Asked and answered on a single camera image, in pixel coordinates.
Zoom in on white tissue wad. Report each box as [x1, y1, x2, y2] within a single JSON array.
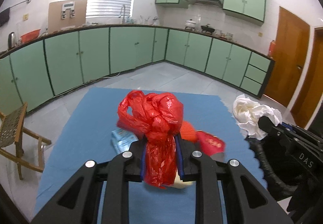
[[232, 94, 282, 140]]

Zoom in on red plastic bag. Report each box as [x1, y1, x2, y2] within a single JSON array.
[[117, 90, 183, 189]]

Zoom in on green lower kitchen cabinets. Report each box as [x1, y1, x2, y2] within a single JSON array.
[[1, 25, 274, 113]]

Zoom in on red paper packet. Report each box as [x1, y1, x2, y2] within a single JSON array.
[[196, 130, 225, 157]]

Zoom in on light blue wrapper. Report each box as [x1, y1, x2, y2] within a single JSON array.
[[111, 128, 138, 154]]

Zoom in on orange round foam net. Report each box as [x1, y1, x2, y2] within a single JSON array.
[[180, 121, 198, 143]]

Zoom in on brown wooden door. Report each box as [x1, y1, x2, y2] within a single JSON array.
[[264, 7, 310, 107], [291, 27, 322, 128]]

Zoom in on blue table mat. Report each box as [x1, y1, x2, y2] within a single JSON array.
[[35, 88, 267, 223]]

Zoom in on black wok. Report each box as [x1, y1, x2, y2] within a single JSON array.
[[201, 24, 215, 35]]

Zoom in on wooden chair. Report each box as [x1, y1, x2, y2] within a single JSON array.
[[1, 102, 52, 180]]

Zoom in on white ceramic pot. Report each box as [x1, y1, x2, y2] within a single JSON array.
[[185, 19, 197, 31]]

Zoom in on black range hood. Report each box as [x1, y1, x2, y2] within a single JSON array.
[[185, 0, 222, 8]]

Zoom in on steel sink faucet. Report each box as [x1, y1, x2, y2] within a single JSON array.
[[119, 4, 126, 24]]

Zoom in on red plastic basin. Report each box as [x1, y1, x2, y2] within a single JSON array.
[[21, 29, 41, 43]]

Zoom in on brown cardboard box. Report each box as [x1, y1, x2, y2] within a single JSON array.
[[48, 0, 88, 33]]

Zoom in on steel electric kettle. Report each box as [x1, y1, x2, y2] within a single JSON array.
[[8, 32, 17, 50]]

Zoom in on dark hanging towel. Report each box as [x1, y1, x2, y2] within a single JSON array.
[[0, 7, 10, 26]]

